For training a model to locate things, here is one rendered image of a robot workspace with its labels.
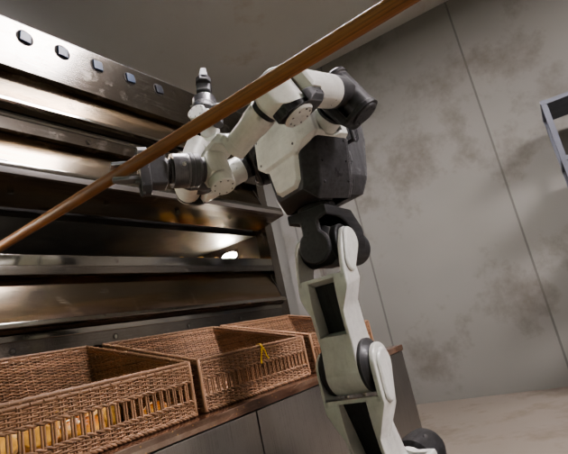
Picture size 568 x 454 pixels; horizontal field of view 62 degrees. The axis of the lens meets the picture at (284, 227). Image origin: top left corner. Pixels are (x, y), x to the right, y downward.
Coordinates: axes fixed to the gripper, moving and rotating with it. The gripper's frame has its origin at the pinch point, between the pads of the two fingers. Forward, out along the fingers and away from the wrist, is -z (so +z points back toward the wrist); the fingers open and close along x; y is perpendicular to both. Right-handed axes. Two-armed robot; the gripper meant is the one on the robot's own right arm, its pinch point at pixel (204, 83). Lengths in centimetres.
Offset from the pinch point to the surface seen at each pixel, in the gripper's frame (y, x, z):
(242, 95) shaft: -12, 56, 80
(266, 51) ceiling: -44, -127, -212
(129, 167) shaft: 15, 32, 74
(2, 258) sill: 65, -17, 63
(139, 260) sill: 32, -52, 44
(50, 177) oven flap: 51, -5, 40
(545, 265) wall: -228, -169, -4
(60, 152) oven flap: 56, -19, 14
